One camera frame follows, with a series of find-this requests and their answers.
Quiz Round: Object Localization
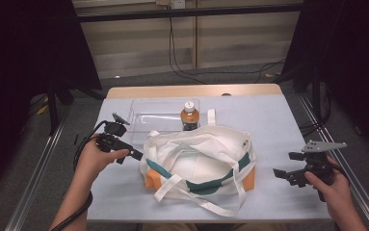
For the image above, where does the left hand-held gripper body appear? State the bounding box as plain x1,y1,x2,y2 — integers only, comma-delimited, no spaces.
95,112,132,154

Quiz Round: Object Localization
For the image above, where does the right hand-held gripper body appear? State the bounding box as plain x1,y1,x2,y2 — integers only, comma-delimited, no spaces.
301,140,348,204

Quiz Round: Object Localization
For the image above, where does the clear plastic bin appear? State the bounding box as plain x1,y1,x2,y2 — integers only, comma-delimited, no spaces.
124,97,202,146

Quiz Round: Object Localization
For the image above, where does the orange drink bottle white cap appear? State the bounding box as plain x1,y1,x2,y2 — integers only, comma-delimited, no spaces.
179,100,201,132

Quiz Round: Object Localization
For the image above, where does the white canvas tote bag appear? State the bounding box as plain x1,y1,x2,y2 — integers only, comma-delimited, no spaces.
139,108,257,218

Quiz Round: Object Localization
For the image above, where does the person's left hand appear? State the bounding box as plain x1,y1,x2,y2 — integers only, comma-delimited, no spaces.
75,136,131,186

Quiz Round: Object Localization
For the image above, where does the person's right hand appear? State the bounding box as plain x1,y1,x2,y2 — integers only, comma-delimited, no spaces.
303,156,351,217

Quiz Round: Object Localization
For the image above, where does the light blue table mat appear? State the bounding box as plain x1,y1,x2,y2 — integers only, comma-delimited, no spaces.
86,93,332,223

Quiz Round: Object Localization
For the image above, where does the black metal stand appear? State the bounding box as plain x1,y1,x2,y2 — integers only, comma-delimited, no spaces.
45,76,75,137

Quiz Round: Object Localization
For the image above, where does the black curtain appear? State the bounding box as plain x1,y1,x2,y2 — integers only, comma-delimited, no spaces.
280,0,369,163
0,0,103,204

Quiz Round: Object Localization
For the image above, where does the black horizontal bar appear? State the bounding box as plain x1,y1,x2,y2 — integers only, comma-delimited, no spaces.
75,3,303,23

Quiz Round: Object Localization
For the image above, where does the metal floor rail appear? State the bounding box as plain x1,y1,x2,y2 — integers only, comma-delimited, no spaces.
4,110,69,231
298,93,369,231

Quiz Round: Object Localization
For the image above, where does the black floor cable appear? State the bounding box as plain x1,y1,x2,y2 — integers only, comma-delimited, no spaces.
168,16,207,86
170,16,286,85

